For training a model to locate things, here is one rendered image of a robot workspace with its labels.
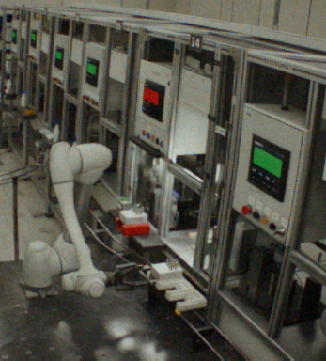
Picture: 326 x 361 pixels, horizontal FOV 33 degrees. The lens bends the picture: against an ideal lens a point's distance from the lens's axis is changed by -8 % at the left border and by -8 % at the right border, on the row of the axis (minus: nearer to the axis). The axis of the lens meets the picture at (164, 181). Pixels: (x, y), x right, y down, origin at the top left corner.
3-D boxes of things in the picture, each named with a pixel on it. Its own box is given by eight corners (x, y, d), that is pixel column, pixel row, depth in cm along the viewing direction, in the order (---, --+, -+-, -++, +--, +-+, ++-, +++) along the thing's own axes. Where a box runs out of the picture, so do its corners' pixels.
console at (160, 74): (130, 134, 339) (136, 59, 324) (174, 133, 351) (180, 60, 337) (160, 155, 304) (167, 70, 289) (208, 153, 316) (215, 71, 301)
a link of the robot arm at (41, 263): (18, 277, 290) (16, 241, 283) (46, 270, 302) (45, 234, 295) (33, 290, 279) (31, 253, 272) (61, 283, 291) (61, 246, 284)
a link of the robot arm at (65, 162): (60, 182, 250) (85, 178, 259) (54, 142, 249) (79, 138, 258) (46, 183, 260) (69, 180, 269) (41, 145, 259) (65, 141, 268)
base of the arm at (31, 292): (27, 304, 277) (27, 294, 275) (19, 283, 295) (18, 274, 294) (60, 300, 284) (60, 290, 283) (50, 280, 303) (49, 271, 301)
